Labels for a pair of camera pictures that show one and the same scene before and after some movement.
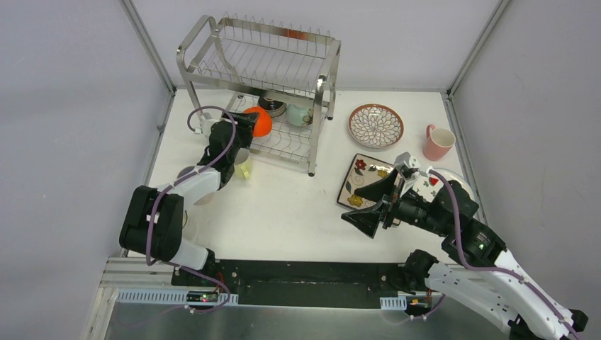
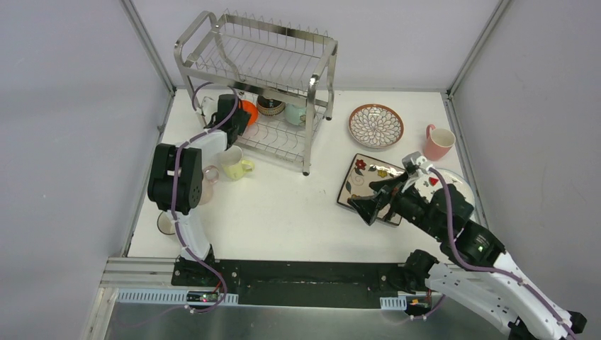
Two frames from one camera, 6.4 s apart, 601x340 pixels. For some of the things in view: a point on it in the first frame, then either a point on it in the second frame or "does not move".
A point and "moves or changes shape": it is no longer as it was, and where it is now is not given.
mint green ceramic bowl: [295, 115] does not move
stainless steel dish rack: [240, 62] does not move
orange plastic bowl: [263, 125] moves or changes shape
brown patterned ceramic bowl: [275, 108] does not move
